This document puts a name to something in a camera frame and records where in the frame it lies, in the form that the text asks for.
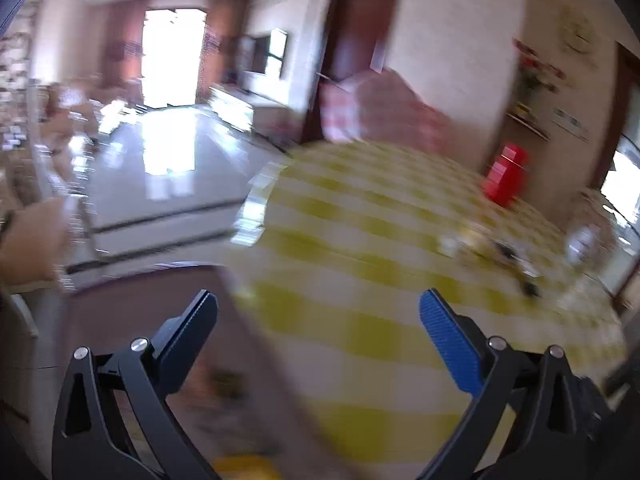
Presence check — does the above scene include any yellow white checked tablecloth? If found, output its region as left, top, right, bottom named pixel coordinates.
left=228, top=142, right=626, bottom=479

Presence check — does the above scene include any wall television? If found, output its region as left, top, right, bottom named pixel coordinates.
left=236, top=28, right=288, bottom=79

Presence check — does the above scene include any red thermos jug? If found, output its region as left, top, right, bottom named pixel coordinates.
left=483, top=143, right=528, bottom=208

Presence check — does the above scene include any dark wooden door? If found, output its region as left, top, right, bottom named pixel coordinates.
left=300, top=0, right=398, bottom=144

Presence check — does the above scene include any pink checked chair cover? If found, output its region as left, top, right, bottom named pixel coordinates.
left=320, top=68, right=449, bottom=153

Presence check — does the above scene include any white tv cabinet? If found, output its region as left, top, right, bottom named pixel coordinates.
left=208, top=86, right=296, bottom=136

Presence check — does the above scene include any person's left hand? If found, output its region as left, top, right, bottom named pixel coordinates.
left=1, top=196, right=76, bottom=287

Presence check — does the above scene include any red brown window curtain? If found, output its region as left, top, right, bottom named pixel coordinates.
left=101, top=0, right=148, bottom=104

